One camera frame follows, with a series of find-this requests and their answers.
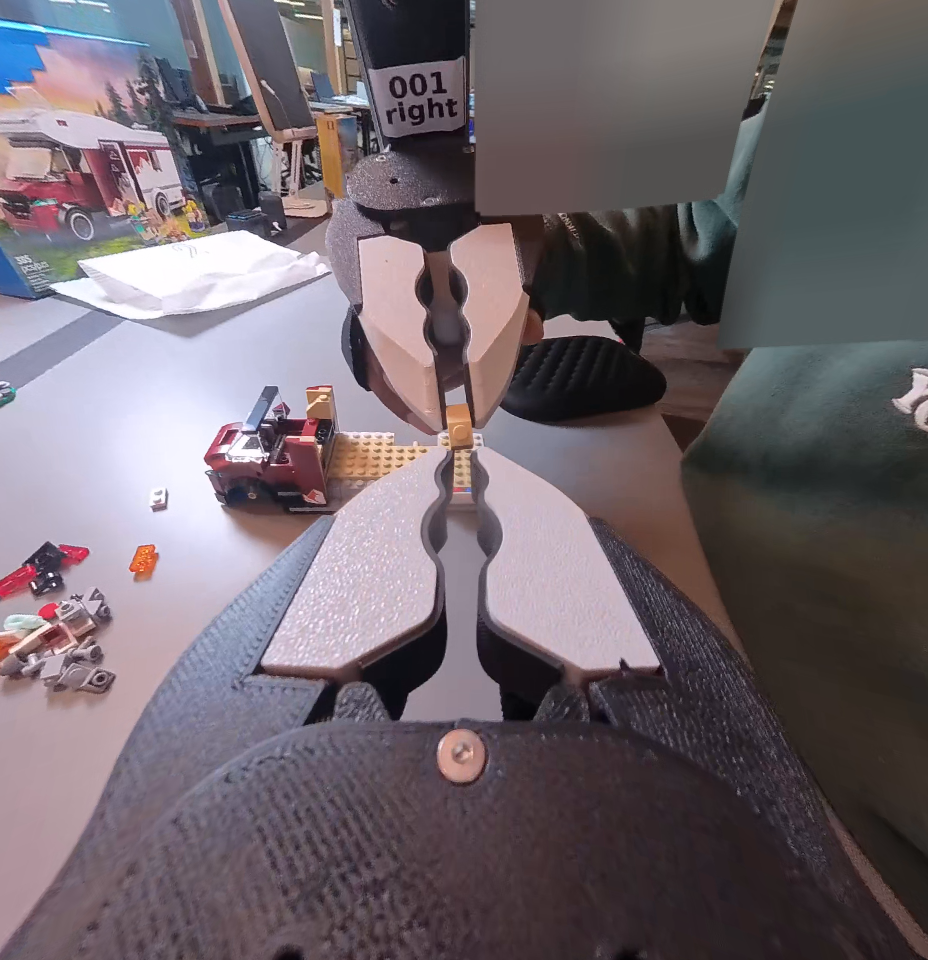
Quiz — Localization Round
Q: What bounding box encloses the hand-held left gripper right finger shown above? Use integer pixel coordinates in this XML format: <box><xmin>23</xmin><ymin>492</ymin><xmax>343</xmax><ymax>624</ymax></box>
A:
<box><xmin>471</xmin><ymin>447</ymin><xmax>662</xmax><ymax>680</ymax></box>

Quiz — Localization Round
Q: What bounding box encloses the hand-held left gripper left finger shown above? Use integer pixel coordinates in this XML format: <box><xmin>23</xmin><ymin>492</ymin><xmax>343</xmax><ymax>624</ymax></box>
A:
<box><xmin>261</xmin><ymin>448</ymin><xmax>449</xmax><ymax>676</ymax></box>

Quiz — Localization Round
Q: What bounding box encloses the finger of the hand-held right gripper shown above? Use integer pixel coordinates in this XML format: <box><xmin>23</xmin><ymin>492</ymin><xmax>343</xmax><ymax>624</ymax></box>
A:
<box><xmin>449</xmin><ymin>221</ymin><xmax>532</xmax><ymax>427</ymax></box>
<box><xmin>356</xmin><ymin>234</ymin><xmax>444</xmax><ymax>435</ymax></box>

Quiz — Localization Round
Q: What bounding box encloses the tan and dark red brick model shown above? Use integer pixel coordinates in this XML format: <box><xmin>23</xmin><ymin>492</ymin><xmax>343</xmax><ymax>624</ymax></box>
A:
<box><xmin>203</xmin><ymin>384</ymin><xmax>484</xmax><ymax>515</ymax></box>

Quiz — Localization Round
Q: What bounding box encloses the grey desk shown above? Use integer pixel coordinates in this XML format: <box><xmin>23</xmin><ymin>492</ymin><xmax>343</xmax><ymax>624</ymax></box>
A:
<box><xmin>0</xmin><ymin>281</ymin><xmax>743</xmax><ymax>960</ymax></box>

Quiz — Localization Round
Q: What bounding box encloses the person's right hand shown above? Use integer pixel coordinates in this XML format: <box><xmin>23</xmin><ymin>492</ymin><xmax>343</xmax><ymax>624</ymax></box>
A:
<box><xmin>353</xmin><ymin>318</ymin><xmax>443</xmax><ymax>438</ymax></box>

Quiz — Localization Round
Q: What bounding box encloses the yellow cardboard box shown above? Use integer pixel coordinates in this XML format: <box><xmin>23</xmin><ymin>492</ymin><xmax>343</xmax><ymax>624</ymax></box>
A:
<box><xmin>314</xmin><ymin>112</ymin><xmax>360</xmax><ymax>200</ymax></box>

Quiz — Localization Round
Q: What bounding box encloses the black padded cushion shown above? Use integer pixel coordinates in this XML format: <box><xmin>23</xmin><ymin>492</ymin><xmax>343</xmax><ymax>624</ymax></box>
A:
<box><xmin>501</xmin><ymin>336</ymin><xmax>668</xmax><ymax>425</ymax></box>

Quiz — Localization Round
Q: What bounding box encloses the wooden framed board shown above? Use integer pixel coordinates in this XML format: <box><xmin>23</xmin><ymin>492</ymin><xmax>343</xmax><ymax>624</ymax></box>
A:
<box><xmin>216</xmin><ymin>0</ymin><xmax>330</xmax><ymax>219</ymax></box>

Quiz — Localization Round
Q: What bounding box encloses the white paper bag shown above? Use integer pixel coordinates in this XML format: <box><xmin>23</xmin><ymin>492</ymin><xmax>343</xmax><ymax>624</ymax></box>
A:
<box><xmin>50</xmin><ymin>228</ymin><xmax>332</xmax><ymax>322</ymax></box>

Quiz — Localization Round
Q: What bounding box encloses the pile of small grey bricks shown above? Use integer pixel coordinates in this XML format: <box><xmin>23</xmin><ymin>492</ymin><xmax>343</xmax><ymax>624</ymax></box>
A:
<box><xmin>0</xmin><ymin>587</ymin><xmax>116</xmax><ymax>695</ymax></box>

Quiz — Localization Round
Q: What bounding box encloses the red and black brick piece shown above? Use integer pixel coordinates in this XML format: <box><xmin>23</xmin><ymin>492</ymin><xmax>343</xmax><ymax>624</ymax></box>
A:
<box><xmin>0</xmin><ymin>540</ymin><xmax>92</xmax><ymax>605</ymax></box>

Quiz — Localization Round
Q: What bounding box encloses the colourful toy set box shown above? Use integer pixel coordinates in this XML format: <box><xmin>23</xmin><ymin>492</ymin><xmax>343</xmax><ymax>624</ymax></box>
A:
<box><xmin>0</xmin><ymin>18</ymin><xmax>210</xmax><ymax>301</ymax></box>

